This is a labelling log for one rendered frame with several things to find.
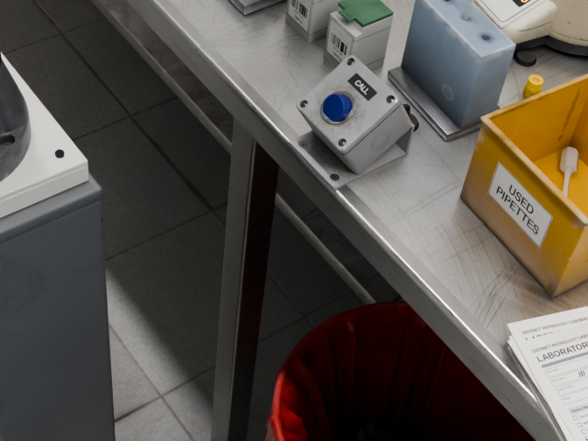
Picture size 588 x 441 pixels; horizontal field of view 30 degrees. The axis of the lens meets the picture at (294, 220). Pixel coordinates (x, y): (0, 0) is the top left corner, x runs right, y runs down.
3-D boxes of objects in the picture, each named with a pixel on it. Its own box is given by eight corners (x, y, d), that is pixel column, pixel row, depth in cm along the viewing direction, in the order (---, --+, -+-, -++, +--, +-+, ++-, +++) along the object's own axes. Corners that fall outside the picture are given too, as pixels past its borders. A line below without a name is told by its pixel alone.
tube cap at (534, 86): (519, 92, 109) (524, 77, 108) (531, 87, 110) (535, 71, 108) (530, 102, 108) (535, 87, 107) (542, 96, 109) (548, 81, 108)
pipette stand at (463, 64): (386, 77, 109) (403, -4, 101) (443, 58, 111) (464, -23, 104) (444, 142, 103) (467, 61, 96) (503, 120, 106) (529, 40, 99)
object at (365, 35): (322, 58, 110) (331, 3, 105) (360, 42, 112) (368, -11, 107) (347, 80, 108) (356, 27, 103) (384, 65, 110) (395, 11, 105)
